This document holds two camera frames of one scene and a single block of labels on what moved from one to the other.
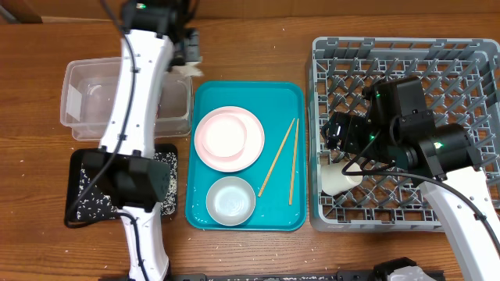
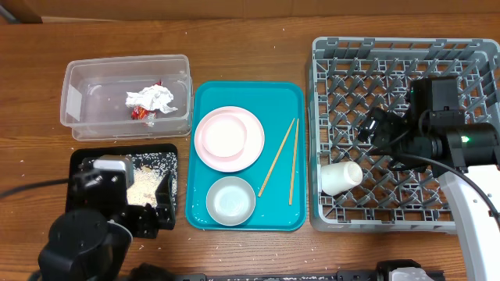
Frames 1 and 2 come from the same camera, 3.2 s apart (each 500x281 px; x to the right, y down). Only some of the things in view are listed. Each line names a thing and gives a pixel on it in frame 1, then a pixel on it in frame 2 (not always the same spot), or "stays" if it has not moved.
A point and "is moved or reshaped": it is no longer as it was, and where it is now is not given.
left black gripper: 186,32 → 147,224
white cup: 333,182 stays
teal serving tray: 279,177 stays
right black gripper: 348,139 → 385,122
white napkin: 187,69 is moved or reshaped
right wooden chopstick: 294,164 stays
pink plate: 229,139 stays
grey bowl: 230,200 stays
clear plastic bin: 89,94 stays
